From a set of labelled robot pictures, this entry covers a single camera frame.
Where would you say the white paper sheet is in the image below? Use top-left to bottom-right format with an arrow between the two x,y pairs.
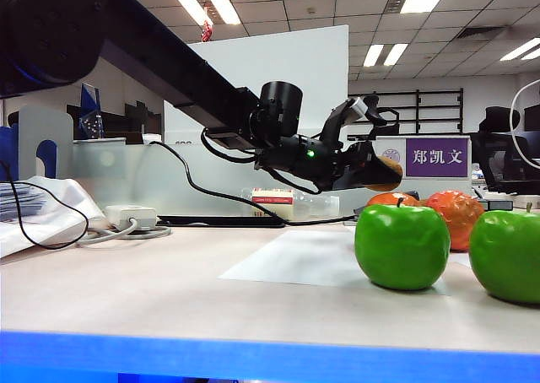
449,251 -> 473,270
218,229 -> 448,296

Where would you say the thick black cable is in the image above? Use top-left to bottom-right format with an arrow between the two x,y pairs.
150,141 -> 358,227

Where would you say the black flat pad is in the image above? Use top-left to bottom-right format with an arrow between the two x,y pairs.
158,216 -> 288,230

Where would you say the brown plastic kiwi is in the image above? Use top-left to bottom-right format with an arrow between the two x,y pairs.
366,155 -> 404,192

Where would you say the white power cord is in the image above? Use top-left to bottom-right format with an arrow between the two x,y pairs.
78,218 -> 173,249

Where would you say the clear plastic bottle red label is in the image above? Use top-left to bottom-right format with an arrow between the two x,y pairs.
242,187 -> 341,223

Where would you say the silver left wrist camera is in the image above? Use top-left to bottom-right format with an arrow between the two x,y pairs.
320,97 -> 369,148

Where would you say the green plastic apple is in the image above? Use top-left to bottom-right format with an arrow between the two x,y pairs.
354,197 -> 451,291
468,202 -> 540,305

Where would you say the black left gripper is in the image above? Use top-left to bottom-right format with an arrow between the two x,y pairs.
322,141 -> 383,190

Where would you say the black shelf rack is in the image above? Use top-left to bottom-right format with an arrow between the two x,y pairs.
348,88 -> 465,138

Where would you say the grey blue file holder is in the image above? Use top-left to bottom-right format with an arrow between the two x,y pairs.
0,104 -> 76,184

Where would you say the dark flat box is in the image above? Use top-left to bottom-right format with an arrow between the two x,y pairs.
478,199 -> 515,213

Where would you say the purple white name plate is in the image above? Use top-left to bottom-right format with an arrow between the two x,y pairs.
375,136 -> 472,181

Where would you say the black mesh office chair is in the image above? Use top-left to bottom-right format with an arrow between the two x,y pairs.
469,106 -> 540,197

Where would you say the frosted glass desk partition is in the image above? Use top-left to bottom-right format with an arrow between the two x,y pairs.
73,140 -> 473,219

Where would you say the thin black cable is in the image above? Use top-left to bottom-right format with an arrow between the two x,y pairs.
0,157 -> 91,251

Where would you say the white board panel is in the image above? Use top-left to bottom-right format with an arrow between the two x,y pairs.
163,24 -> 350,147

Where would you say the orange plastic tangerine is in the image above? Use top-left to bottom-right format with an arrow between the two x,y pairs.
424,190 -> 486,252
365,191 -> 423,209

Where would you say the dark office cabinet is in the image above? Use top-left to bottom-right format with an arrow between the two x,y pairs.
67,100 -> 165,146

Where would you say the white cable loop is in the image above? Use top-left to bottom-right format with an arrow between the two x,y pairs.
509,78 -> 540,172

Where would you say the white plastic bag with papers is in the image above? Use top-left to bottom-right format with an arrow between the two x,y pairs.
0,176 -> 111,261

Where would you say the white power strip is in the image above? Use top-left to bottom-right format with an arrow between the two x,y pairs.
105,205 -> 159,232

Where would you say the dark ceiling air vent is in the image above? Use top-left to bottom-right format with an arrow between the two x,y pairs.
453,26 -> 507,42

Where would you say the blue glass trophy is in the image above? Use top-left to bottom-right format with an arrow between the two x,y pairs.
79,83 -> 106,142

